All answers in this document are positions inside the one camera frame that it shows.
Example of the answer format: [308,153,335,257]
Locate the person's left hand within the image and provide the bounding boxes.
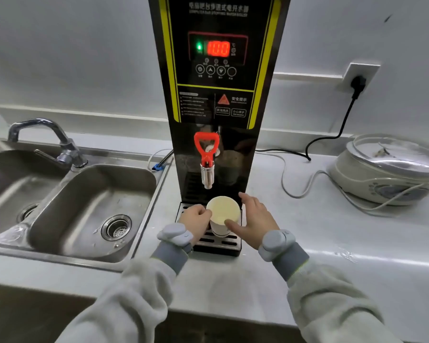
[178,204,212,245]

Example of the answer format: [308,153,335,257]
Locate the person's right hand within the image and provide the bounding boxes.
[224,192,280,250]

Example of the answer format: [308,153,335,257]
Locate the white paper cup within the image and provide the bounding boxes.
[206,196,241,238]

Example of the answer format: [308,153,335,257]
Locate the person's left forearm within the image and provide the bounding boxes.
[55,241,190,343]

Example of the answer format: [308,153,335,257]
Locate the person's right forearm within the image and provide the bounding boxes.
[272,243,404,343]

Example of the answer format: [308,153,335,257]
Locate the black slotted drip tray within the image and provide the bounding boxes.
[175,202,243,257]

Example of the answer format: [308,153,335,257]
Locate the grey left wrist tracker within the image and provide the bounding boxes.
[157,223,194,254]

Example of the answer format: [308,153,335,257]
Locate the grey wrist tracker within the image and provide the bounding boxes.
[157,223,194,254]
[258,229,296,262]

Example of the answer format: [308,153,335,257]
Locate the grey right wrist tracker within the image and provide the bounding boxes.
[258,229,296,262]

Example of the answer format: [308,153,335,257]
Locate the round metal sink drain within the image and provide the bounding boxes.
[17,203,40,224]
[101,214,132,242]

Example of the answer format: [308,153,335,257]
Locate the black electric water boiler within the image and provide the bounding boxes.
[147,0,293,210]

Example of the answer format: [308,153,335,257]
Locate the stainless steel double sink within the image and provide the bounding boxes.
[0,137,174,272]

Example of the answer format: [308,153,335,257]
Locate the white electric slow cooker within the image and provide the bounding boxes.
[329,134,429,207]

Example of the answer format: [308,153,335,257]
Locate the chrome sink faucet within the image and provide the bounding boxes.
[8,118,89,169]

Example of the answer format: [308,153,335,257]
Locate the glass cooker lid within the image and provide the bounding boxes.
[346,134,429,178]

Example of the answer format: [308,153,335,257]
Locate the thin hose with blue clip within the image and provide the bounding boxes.
[148,149,174,172]

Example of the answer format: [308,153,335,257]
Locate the red handled boiler tap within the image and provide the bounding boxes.
[194,131,221,190]

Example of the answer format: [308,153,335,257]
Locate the white power cable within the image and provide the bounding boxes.
[255,151,429,218]

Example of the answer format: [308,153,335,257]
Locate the black power plug and cable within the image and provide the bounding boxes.
[255,76,367,162]

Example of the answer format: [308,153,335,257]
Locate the white wall power outlet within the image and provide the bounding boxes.
[337,61,382,94]

